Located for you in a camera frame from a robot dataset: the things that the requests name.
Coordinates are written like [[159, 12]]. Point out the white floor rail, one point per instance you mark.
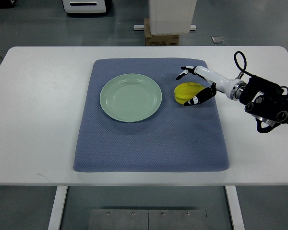
[[140, 27]]

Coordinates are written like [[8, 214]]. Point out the blue textured mat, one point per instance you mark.
[[174, 139]]

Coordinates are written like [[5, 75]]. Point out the white machine base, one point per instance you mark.
[[84, 6]]

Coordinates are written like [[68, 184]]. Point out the white left table leg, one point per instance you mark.
[[57, 208]]

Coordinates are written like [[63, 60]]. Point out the white table leg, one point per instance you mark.
[[57, 208], [234, 208]]

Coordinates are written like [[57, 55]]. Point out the white right table leg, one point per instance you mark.
[[234, 208]]

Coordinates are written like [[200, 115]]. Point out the brown cardboard box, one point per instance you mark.
[[158, 40]]

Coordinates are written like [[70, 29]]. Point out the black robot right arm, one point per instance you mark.
[[267, 102]]

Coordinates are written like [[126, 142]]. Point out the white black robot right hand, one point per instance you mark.
[[218, 83]]

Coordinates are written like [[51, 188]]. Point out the yellow starfruit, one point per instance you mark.
[[185, 91]]

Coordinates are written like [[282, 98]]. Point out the pale green plate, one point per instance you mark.
[[130, 97]]

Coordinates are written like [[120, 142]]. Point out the white column housing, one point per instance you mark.
[[170, 12]]

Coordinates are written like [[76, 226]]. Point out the small grey floor plate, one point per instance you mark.
[[218, 39]]

